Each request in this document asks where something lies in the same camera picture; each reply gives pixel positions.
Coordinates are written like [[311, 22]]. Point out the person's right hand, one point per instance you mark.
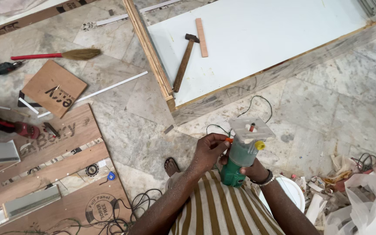
[[256, 170]]

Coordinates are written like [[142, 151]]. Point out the clear plastic bag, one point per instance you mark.
[[364, 209]]

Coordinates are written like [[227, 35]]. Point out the plywood board with print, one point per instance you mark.
[[24, 18]]

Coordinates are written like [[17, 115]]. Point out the long white edge strip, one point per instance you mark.
[[100, 91]]

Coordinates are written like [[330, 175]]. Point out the red tool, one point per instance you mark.
[[5, 124]]

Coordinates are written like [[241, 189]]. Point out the person's striped shirt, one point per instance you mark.
[[220, 209]]

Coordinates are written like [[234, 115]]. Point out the large plywood sheet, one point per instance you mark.
[[70, 195]]

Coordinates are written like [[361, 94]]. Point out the person's right fingers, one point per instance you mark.
[[237, 166]]

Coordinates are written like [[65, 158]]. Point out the power drill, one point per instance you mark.
[[3, 67]]

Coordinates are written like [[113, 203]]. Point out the plywood plank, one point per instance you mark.
[[44, 173]]

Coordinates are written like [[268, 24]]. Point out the person's left hand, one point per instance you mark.
[[207, 151]]

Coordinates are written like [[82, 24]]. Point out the person's foot in sandal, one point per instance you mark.
[[171, 167]]

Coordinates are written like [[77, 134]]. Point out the square plywood piece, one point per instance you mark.
[[54, 88]]

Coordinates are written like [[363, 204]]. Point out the blue tape measure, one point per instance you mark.
[[111, 176]]

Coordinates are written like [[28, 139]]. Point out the metal drawer slides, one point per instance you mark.
[[369, 7]]

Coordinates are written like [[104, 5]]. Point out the heap of debris scraps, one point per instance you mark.
[[338, 182]]

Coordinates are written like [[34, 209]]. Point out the small wooden strip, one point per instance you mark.
[[201, 37]]

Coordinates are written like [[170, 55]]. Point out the white laminated cabinet panel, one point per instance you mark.
[[256, 42]]

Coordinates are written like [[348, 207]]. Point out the green trim router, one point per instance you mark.
[[244, 153]]

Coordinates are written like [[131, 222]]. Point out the short white edge strip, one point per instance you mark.
[[28, 105]]

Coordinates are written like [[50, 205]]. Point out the white plastic bucket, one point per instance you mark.
[[289, 192]]

